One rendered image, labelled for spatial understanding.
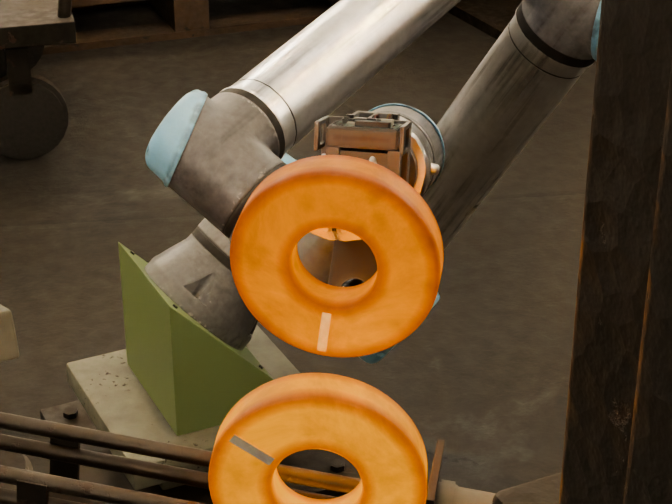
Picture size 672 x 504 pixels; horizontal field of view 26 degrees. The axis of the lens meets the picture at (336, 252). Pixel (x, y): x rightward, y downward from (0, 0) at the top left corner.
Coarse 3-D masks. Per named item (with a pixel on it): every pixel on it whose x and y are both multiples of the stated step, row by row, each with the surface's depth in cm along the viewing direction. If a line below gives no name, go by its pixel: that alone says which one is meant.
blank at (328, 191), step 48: (288, 192) 102; (336, 192) 102; (384, 192) 101; (240, 240) 105; (288, 240) 104; (384, 240) 103; (432, 240) 103; (240, 288) 107; (288, 288) 106; (336, 288) 109; (384, 288) 105; (432, 288) 104; (288, 336) 108; (336, 336) 107; (384, 336) 107
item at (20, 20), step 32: (0, 0) 331; (32, 0) 331; (64, 0) 318; (0, 32) 314; (32, 32) 316; (64, 32) 318; (0, 64) 376; (32, 64) 380; (0, 96) 322; (32, 96) 324; (0, 128) 325; (32, 128) 327; (64, 128) 330
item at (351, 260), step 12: (336, 240) 120; (360, 240) 119; (336, 252) 119; (348, 252) 119; (360, 252) 119; (372, 252) 119; (336, 264) 119; (348, 264) 119; (360, 264) 119; (372, 264) 118; (336, 276) 119; (348, 276) 118; (360, 276) 118
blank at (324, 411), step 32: (288, 384) 100; (320, 384) 100; (352, 384) 100; (256, 416) 99; (288, 416) 99; (320, 416) 99; (352, 416) 99; (384, 416) 99; (224, 448) 101; (256, 448) 101; (288, 448) 100; (320, 448) 100; (352, 448) 100; (384, 448) 100; (416, 448) 100; (224, 480) 102; (256, 480) 102; (384, 480) 101; (416, 480) 101
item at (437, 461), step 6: (438, 444) 104; (444, 444) 104; (438, 450) 103; (438, 456) 103; (438, 462) 102; (432, 468) 101; (438, 468) 101; (432, 474) 101; (438, 474) 101; (432, 480) 100; (438, 480) 101; (432, 486) 100; (432, 492) 99; (426, 498) 98; (432, 498) 98
